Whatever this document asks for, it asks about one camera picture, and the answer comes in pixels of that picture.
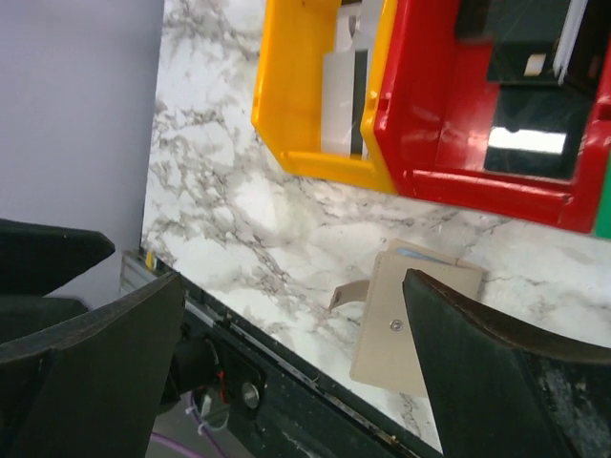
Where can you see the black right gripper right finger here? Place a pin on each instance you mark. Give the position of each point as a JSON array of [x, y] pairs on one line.
[[501, 387]]

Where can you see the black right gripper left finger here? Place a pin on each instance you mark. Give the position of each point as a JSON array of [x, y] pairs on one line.
[[91, 386]]

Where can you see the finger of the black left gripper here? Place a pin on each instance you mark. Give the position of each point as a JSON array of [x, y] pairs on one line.
[[37, 259]]

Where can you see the silver card with magstripe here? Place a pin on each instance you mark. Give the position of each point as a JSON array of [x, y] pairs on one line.
[[345, 78]]

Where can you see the black VIP card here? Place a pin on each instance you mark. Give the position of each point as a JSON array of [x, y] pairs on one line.
[[540, 116]]

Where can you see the black card stack upright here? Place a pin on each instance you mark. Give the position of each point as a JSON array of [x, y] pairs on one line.
[[568, 37]]

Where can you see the silver VIP card front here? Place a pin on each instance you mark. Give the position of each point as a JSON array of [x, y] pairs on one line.
[[356, 25]]

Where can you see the green plastic bin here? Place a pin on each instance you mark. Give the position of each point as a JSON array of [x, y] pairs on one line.
[[602, 227]]

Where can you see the red plastic bin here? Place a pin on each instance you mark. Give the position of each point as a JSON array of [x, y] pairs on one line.
[[435, 108]]

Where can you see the yellow plastic bin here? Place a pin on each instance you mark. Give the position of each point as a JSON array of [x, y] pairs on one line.
[[287, 103]]

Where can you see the aluminium rail frame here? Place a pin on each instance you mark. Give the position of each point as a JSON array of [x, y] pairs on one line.
[[137, 269]]

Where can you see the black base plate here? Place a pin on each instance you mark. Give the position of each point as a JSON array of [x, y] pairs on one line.
[[278, 404]]

